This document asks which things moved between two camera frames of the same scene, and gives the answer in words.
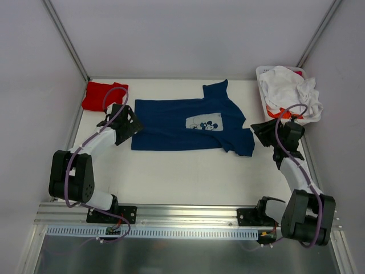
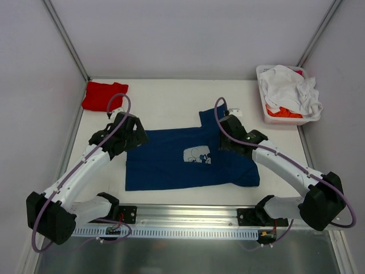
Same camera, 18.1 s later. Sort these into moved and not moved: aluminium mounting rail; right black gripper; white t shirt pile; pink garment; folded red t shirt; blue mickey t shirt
Moved: blue mickey t shirt; right black gripper
Not moved: white t shirt pile; folded red t shirt; aluminium mounting rail; pink garment
